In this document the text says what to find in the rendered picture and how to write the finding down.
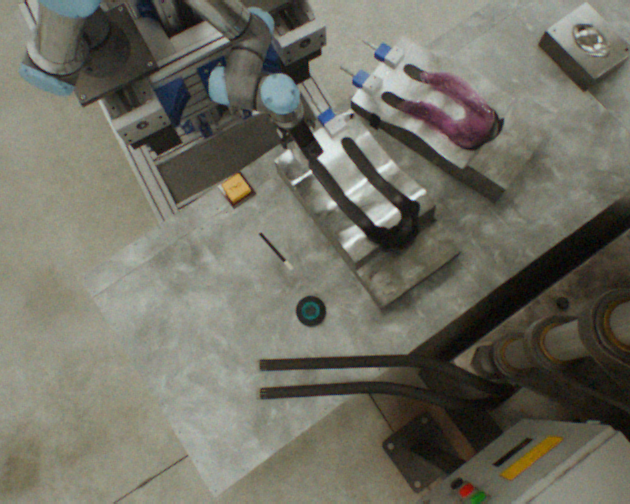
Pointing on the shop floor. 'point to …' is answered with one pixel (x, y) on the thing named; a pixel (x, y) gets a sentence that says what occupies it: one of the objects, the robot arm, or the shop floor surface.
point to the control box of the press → (524, 465)
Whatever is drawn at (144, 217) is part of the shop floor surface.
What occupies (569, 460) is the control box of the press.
